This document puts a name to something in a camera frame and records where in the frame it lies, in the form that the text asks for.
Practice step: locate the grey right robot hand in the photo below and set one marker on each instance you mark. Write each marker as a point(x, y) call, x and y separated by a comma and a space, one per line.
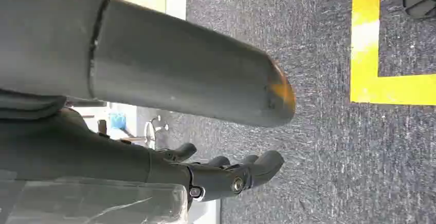
point(170, 69)

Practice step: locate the office chair with silver base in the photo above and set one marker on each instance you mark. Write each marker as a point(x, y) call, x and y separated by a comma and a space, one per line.
point(150, 132)

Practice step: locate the clear plastic sheet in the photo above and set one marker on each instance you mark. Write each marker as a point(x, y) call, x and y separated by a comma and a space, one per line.
point(85, 202)

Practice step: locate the yellow floor tape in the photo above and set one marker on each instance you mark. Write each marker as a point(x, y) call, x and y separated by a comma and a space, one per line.
point(364, 45)

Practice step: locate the blue object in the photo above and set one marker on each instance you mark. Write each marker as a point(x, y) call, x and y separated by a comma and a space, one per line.
point(118, 120)

